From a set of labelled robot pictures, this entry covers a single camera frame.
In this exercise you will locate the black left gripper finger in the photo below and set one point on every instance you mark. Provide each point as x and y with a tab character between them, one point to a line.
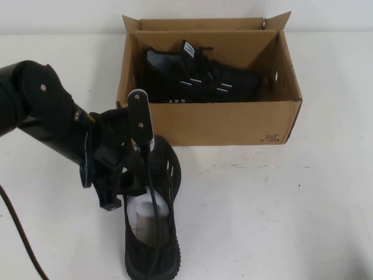
136	185
110	201

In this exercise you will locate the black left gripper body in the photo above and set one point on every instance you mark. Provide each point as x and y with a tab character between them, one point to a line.
110	146

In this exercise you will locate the black knit sneaker white stripes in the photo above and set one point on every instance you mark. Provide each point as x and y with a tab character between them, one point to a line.
175	76
140	251

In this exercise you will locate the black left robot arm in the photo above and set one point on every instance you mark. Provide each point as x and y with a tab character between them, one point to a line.
35	99

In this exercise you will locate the white foam shoe insert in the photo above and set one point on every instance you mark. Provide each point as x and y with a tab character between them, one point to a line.
140	208

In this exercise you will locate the brown cardboard shoe box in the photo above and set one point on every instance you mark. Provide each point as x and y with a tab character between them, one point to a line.
218	122

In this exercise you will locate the black wrist camera silver edge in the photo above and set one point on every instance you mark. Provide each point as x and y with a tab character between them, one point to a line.
139	116

